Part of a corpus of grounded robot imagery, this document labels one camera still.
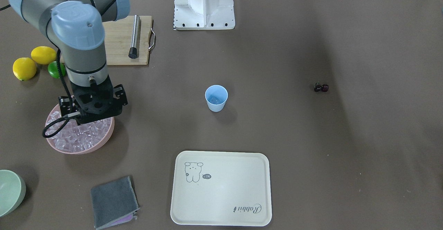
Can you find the green lime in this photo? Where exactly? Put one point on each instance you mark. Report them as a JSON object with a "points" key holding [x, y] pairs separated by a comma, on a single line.
{"points": [[53, 69]]}

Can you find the light blue plastic cup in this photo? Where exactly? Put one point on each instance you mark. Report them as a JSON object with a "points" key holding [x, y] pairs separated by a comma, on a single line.
{"points": [[218, 91]]}

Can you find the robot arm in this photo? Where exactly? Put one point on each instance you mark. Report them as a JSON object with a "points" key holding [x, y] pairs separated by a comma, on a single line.
{"points": [[76, 28]]}

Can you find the steel muddler black tip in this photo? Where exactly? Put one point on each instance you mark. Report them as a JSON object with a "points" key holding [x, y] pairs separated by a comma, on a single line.
{"points": [[133, 50]]}

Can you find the yellow lemon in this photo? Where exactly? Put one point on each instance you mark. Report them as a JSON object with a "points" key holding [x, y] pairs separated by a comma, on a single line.
{"points": [[24, 68], [43, 55]]}

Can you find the cream rabbit tray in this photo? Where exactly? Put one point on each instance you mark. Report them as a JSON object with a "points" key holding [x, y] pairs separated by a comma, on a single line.
{"points": [[221, 188]]}

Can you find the wooden cutting board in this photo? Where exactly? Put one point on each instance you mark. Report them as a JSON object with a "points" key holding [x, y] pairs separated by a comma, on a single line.
{"points": [[112, 40]]}

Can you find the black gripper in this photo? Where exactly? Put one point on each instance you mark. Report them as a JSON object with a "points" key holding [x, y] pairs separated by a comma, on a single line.
{"points": [[120, 95]]}

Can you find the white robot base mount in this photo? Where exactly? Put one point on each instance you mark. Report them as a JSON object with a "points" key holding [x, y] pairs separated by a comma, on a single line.
{"points": [[204, 15]]}

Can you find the pile of clear ice cubes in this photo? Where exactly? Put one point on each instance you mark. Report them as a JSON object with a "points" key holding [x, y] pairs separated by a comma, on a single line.
{"points": [[79, 134]]}

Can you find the pink bowl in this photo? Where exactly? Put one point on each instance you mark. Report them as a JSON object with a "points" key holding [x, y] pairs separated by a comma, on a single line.
{"points": [[83, 147]]}

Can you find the clear ice cube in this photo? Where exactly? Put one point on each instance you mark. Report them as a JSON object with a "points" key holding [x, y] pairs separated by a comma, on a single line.
{"points": [[215, 100]]}

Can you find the yellow lemon upper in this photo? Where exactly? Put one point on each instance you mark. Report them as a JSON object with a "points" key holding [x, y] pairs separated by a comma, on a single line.
{"points": [[43, 55]]}

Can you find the green ceramic bowl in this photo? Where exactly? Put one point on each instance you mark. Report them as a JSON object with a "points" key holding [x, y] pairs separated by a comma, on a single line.
{"points": [[12, 191]]}

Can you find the grey folded cloth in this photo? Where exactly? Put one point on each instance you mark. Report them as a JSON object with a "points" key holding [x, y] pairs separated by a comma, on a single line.
{"points": [[114, 203]]}

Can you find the dark red cherries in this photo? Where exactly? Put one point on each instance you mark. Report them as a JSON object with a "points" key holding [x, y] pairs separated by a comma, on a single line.
{"points": [[321, 87]]}

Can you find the yellow lemon lower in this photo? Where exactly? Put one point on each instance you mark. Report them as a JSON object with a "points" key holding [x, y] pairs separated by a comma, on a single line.
{"points": [[24, 68]]}

